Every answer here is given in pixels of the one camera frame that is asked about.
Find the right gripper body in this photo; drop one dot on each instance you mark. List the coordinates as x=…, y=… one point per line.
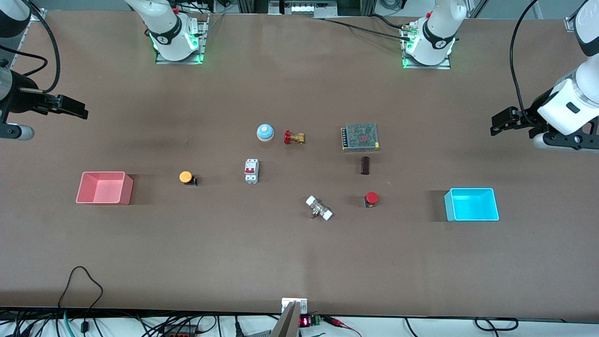
x=22, y=98

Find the yellow push button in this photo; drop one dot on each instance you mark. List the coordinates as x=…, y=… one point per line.
x=186, y=177

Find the red push button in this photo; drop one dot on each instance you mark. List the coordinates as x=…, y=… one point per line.
x=372, y=197

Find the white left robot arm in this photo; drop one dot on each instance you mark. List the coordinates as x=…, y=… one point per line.
x=437, y=40

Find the pink plastic box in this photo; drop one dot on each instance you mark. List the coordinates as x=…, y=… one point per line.
x=105, y=189

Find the cyan plastic box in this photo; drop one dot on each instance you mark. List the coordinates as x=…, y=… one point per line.
x=472, y=206

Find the metal mesh power supply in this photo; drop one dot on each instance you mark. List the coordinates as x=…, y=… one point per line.
x=360, y=136

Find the dark brown block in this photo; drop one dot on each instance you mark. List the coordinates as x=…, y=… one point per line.
x=365, y=165

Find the white circuit breaker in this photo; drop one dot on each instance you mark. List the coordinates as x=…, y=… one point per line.
x=251, y=171

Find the blue call bell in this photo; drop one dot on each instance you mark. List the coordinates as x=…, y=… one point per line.
x=265, y=133

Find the metal valve white caps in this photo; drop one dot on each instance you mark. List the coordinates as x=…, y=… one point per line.
x=319, y=208

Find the black orange power strip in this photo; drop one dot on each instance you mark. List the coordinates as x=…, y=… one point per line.
x=180, y=331

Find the red LED display module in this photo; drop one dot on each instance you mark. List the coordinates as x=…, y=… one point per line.
x=306, y=321

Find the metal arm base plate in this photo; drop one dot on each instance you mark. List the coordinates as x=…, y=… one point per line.
x=444, y=66
x=202, y=47

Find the white mount bracket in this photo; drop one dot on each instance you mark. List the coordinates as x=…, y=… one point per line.
x=303, y=306

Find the grey camera mount bar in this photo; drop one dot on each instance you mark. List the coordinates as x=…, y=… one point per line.
x=286, y=323

